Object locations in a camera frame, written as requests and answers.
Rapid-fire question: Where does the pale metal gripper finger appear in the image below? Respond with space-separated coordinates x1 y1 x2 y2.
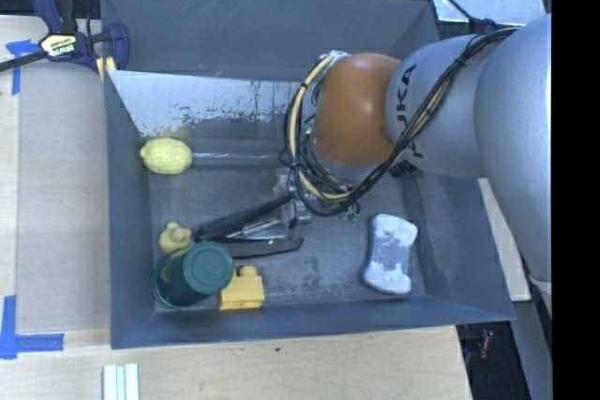
224 231 291 244
239 218 291 235

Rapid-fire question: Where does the yellow toy brick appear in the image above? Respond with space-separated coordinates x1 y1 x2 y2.
217 264 265 312

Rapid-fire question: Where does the grey metal bin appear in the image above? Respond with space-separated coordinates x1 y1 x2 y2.
97 0 518 350

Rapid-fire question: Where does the dark green cup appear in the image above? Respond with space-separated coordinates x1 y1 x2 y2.
150 240 235 310

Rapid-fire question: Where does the yellow rubber duck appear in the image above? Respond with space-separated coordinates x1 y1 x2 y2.
157 220 193 255

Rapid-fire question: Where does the white and grey sponge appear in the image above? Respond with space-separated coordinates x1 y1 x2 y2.
360 213 419 296

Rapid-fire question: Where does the yellow lemon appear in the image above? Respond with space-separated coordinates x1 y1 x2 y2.
139 137 194 176

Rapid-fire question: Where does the pale wood board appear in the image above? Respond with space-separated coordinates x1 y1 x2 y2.
15 59 113 336

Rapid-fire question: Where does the black handled tool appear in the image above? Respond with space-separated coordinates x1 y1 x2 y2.
193 193 305 259

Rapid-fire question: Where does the black cylinder on white bracket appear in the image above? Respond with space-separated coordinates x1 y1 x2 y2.
387 157 419 179

